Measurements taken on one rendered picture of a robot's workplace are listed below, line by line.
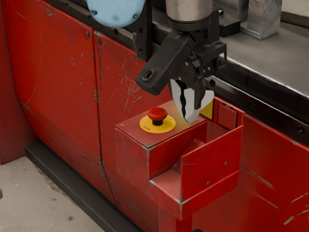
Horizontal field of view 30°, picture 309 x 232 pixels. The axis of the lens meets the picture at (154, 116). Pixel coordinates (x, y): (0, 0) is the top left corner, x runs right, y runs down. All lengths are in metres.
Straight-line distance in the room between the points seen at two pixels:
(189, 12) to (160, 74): 0.11
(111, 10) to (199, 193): 0.46
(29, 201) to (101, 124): 0.59
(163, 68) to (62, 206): 1.31
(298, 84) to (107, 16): 0.48
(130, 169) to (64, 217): 0.99
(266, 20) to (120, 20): 0.58
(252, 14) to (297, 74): 0.20
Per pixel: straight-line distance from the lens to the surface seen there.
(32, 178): 2.33
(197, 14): 0.93
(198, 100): 0.99
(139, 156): 1.12
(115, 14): 0.76
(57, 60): 1.87
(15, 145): 2.41
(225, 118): 1.12
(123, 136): 1.14
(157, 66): 0.94
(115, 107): 1.64
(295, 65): 1.20
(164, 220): 1.25
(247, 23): 1.31
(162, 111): 1.14
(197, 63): 0.96
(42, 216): 2.15
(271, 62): 1.20
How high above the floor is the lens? 1.40
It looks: 32 degrees down
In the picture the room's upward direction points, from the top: straight up
